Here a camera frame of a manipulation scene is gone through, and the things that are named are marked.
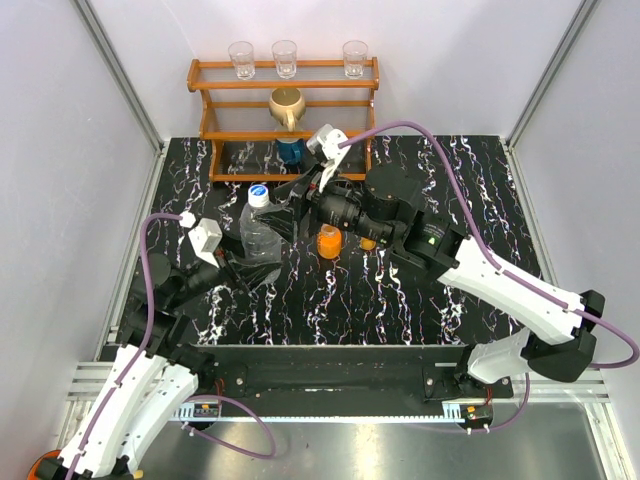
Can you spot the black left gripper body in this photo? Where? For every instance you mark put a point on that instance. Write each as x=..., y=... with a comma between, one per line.
x=200, y=277

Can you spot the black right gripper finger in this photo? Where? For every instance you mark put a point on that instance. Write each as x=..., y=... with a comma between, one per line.
x=283, y=220
x=293, y=189

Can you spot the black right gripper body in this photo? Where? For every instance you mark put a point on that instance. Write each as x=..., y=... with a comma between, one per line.
x=309, y=199

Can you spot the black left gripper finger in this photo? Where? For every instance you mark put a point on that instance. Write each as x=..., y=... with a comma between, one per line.
x=231, y=245
x=248, y=275

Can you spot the clear plastic bottle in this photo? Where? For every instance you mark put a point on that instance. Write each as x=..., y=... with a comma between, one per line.
x=260, y=242

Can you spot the white blue bottle cap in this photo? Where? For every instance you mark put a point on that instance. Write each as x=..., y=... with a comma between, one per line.
x=258, y=196

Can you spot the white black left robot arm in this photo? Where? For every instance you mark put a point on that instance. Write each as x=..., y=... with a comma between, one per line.
x=154, y=372

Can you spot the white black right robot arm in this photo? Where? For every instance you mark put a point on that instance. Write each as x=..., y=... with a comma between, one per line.
x=555, y=341

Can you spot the orange juice bottle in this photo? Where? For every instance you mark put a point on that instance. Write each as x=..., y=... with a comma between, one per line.
x=329, y=242

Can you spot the orange bottle cap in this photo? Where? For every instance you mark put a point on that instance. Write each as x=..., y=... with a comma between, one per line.
x=367, y=244

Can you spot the blue mug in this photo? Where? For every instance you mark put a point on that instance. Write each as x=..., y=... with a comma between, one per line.
x=290, y=151

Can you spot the wooden shelf rack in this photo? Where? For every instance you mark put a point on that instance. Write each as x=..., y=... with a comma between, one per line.
x=236, y=110

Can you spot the beige mug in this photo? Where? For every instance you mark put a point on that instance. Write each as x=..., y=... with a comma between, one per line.
x=287, y=105

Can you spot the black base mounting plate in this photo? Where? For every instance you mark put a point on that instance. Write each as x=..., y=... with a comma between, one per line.
x=205, y=360

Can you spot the middle drinking glass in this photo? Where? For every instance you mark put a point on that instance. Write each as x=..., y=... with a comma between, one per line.
x=284, y=53

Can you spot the drinking glass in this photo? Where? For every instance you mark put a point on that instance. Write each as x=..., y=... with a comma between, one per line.
x=241, y=54
x=354, y=58
x=284, y=53

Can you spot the left drinking glass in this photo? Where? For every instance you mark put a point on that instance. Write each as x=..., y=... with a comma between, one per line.
x=241, y=54

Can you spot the right drinking glass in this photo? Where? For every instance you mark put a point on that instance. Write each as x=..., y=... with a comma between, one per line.
x=354, y=58

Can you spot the orange mug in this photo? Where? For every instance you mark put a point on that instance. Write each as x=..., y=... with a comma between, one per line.
x=32, y=472

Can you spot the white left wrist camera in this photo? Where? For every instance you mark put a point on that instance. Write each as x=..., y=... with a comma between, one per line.
x=204, y=235

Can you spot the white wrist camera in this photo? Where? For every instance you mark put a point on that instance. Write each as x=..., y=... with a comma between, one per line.
x=204, y=235
x=326, y=140

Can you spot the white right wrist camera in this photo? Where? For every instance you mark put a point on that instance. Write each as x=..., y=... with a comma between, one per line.
x=326, y=140

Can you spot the aluminium slotted rail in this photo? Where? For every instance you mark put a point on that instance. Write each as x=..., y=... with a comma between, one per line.
x=385, y=393

